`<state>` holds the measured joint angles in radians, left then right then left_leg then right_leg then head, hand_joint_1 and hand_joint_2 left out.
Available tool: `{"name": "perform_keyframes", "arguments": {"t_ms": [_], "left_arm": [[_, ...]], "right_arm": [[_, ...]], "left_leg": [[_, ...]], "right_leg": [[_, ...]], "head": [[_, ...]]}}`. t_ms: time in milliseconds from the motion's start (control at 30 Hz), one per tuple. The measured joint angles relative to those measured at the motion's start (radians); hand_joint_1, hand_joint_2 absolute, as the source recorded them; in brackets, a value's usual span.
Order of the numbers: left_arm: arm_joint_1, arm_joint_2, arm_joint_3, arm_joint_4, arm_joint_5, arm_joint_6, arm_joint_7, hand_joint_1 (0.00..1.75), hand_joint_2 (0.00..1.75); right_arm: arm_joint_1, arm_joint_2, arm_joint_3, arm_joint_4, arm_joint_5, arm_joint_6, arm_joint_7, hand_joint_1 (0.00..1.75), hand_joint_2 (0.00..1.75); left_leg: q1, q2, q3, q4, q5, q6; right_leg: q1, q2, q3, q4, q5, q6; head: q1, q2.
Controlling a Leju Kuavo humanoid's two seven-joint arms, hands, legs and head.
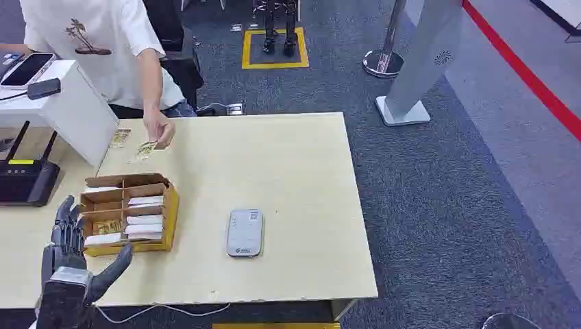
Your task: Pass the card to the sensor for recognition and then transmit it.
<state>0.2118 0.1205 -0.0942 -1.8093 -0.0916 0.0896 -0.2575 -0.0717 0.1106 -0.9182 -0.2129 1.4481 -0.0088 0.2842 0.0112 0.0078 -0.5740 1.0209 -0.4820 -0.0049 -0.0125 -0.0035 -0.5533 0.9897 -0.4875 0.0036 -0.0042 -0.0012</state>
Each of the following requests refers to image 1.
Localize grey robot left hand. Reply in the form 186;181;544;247
35;195;134;329

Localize person's left hand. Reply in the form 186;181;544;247
142;108;177;149

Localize gold printed card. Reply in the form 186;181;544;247
134;141;160;162
110;128;132;149

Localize gold card in box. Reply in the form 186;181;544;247
92;219;123;235

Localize black office chair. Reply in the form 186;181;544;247
143;0;205;111

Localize floor power strip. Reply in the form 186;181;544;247
196;102;244;117

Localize white cabinet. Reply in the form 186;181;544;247
0;59;120;167

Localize person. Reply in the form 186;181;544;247
18;0;199;120

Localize black router with antennas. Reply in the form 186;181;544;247
0;120;61;208

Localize wooden card box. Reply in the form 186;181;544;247
79;172;181;258

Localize yellow tape square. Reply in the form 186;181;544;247
241;27;310;71

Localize black power adapter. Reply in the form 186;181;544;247
26;77;62;101

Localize grey card reader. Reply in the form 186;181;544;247
225;208;264;258

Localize smartphone with pale case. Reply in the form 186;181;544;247
0;52;57;90

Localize black robot legs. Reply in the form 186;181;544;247
253;0;301;58

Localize black round base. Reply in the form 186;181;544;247
481;313;542;329

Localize white cable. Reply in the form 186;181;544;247
92;302;232;325

